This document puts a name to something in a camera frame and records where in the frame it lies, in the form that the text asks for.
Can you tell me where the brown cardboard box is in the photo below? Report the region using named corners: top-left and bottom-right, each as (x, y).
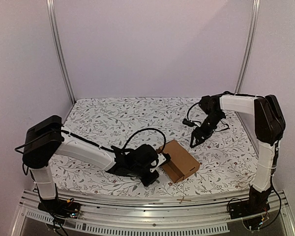
top-left (156, 140), bottom-right (200, 183)

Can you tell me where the floral patterned table mat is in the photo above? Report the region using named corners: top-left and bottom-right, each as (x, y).
top-left (50, 98), bottom-right (258, 198)

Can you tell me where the right robot arm white sleeve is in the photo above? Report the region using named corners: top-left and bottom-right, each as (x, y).
top-left (199, 91), bottom-right (287, 201)

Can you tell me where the robot arm white sleeve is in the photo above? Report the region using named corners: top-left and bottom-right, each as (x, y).
top-left (199, 91), bottom-right (287, 201)
top-left (14, 115), bottom-right (158, 200)

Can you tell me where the left robot arm white sleeve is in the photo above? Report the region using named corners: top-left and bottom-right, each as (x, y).
top-left (14, 115), bottom-right (158, 200)

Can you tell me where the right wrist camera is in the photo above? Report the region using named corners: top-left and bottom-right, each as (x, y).
top-left (182, 118), bottom-right (202, 127)

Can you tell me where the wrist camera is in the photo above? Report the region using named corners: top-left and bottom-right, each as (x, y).
top-left (149, 153), bottom-right (171, 173)
top-left (182, 118), bottom-right (202, 127)

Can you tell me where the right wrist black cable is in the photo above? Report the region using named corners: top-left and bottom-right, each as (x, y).
top-left (186, 102), bottom-right (231, 132)

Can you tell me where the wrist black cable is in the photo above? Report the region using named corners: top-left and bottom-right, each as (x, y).
top-left (186, 102), bottom-right (231, 132)
top-left (122, 127), bottom-right (167, 155)

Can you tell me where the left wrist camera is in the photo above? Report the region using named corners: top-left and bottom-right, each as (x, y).
top-left (149, 153), bottom-right (171, 173)

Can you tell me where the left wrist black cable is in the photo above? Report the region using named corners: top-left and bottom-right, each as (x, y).
top-left (122, 127), bottom-right (167, 155)

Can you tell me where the aluminium front rail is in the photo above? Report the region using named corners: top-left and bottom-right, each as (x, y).
top-left (9, 189), bottom-right (295, 236)

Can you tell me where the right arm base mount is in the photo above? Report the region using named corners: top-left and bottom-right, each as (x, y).
top-left (226, 198), bottom-right (270, 219)

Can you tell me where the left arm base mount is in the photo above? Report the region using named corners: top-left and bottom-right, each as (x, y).
top-left (38, 197), bottom-right (81, 218)

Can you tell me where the right aluminium frame post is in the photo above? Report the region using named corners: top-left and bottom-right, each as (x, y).
top-left (235, 0), bottom-right (261, 93)

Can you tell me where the aluminium frame post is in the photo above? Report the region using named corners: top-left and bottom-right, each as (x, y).
top-left (235, 0), bottom-right (261, 93)
top-left (46, 0), bottom-right (76, 105)

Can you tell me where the left aluminium frame post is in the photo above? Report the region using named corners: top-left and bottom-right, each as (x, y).
top-left (46, 0), bottom-right (76, 105)

